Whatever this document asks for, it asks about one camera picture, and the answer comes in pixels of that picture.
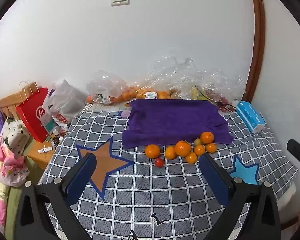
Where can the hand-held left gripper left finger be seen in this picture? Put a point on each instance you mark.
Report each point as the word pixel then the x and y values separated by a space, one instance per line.
pixel 82 177

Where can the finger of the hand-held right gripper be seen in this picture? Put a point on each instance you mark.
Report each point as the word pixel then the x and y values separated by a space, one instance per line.
pixel 298 151

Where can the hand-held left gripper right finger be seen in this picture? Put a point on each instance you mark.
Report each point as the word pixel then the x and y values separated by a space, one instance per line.
pixel 212 177

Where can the small green fruit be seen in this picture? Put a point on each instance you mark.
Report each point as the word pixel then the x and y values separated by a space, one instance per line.
pixel 197 141

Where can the large orange mandarin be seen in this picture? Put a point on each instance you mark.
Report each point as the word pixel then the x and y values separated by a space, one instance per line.
pixel 182 148

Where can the small red tomato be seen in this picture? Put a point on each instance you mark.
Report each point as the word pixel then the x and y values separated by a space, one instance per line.
pixel 159 162

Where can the small white tube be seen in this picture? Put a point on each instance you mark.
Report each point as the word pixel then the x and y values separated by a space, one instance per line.
pixel 45 150

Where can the wooden nightstand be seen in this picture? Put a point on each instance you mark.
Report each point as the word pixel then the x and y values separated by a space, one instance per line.
pixel 40 158

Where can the cluster of small bottles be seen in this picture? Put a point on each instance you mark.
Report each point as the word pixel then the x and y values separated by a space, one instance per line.
pixel 55 137

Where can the blue tissue pack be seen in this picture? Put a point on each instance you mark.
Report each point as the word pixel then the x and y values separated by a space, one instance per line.
pixel 250 116

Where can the grey plaid star blanket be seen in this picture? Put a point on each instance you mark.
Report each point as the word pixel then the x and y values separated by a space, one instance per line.
pixel 145 197

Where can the purple towel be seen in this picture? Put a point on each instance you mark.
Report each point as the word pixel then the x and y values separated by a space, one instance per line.
pixel 170 120

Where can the printed paper sheet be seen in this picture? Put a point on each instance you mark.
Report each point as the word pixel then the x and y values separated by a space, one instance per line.
pixel 102 107

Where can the bagged cherry tomatoes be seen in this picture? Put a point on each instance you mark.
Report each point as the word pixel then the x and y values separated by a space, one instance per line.
pixel 223 103

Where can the white floral cloth bundle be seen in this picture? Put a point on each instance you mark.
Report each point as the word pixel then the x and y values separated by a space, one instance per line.
pixel 15 136

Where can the red paper shopping bag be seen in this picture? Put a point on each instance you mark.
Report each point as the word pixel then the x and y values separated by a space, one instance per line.
pixel 31 115

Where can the white plastic bag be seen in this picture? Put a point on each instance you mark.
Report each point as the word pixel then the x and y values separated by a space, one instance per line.
pixel 67 97

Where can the green yellow bedding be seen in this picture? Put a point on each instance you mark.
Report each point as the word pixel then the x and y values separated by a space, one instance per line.
pixel 2 205

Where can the yellow fruit pack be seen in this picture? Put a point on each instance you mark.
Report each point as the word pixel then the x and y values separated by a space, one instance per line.
pixel 195 92

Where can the clear bag of mandarins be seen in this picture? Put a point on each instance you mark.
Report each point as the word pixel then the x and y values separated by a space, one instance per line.
pixel 140 93
pixel 102 85

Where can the wooden headboard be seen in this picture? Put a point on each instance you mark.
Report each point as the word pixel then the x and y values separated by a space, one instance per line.
pixel 7 105

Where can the crumpled clear plastic bag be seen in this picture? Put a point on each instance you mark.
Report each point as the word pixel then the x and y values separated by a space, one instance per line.
pixel 180 75

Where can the brown wooden door frame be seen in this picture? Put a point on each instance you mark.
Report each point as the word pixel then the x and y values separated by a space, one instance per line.
pixel 258 42

